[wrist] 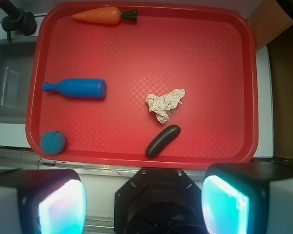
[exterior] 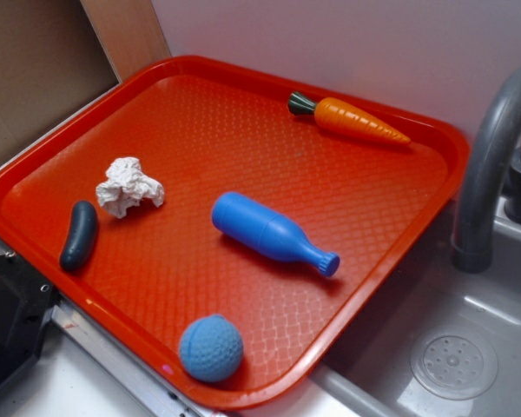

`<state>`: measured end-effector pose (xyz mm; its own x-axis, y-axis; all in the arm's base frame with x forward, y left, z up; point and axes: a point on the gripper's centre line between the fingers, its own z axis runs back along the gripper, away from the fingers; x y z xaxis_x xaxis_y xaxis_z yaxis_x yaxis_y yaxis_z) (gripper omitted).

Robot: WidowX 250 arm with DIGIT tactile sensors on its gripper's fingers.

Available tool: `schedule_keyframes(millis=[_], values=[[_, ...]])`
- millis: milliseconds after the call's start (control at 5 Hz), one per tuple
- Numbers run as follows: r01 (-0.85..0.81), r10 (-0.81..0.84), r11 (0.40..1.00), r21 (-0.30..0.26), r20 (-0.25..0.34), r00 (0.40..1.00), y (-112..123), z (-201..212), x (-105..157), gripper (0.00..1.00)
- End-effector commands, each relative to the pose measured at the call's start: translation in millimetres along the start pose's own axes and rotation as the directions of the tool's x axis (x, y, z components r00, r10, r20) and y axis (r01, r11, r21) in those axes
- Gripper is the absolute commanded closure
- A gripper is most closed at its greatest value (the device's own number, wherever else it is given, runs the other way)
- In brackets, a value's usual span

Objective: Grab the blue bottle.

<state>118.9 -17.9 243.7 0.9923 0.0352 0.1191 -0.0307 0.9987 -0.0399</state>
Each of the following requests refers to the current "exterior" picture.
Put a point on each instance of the sink drain strainer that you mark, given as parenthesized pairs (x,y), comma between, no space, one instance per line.
(453,363)

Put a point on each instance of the brown cardboard panel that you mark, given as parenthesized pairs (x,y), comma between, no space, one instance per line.
(51,65)

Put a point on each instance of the dark green toy cucumber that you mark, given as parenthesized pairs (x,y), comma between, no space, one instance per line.
(81,238)

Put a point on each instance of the orange toy carrot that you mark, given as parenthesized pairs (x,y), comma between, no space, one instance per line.
(345,119)

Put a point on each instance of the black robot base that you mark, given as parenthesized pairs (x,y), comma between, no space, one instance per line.
(26,301)

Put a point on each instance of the blue plastic bottle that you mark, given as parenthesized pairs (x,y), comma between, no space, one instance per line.
(269,233)

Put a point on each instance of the grey toy sink basin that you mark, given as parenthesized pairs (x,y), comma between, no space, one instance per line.
(368,368)

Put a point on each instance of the blue dimpled ball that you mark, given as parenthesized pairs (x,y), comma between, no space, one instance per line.
(211,349)

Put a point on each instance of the wooden board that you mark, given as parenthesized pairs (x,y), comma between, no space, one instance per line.
(129,32)

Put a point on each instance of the grey toy faucet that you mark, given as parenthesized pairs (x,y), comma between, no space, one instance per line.
(485,177)

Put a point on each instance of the red plastic tray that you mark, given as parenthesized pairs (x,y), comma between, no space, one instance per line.
(203,128)

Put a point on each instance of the crumpled white paper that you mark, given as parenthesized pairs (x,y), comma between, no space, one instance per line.
(126,186)

